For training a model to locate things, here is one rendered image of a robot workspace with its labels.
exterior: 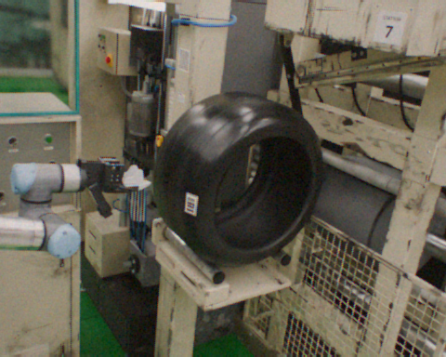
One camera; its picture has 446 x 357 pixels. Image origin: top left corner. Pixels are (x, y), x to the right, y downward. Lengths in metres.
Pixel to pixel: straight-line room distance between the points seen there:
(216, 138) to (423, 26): 0.61
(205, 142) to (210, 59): 0.42
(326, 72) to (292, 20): 0.21
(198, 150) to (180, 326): 0.98
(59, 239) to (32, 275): 0.89
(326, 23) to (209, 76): 0.43
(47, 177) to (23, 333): 1.04
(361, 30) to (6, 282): 1.51
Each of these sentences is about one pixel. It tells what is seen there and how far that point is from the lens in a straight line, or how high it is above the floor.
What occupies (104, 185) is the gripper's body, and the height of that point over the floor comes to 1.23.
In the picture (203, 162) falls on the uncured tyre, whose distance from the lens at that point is 1.36.
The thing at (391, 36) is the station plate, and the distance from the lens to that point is 1.40.
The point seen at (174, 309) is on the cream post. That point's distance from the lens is 2.06.
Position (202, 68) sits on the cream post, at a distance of 1.69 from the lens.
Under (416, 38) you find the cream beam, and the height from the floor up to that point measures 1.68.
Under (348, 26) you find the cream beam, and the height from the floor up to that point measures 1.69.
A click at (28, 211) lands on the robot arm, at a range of 1.28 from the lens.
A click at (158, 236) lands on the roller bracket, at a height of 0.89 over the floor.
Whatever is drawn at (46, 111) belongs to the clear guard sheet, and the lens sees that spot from 1.83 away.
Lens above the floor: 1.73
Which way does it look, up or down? 21 degrees down
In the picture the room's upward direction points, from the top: 7 degrees clockwise
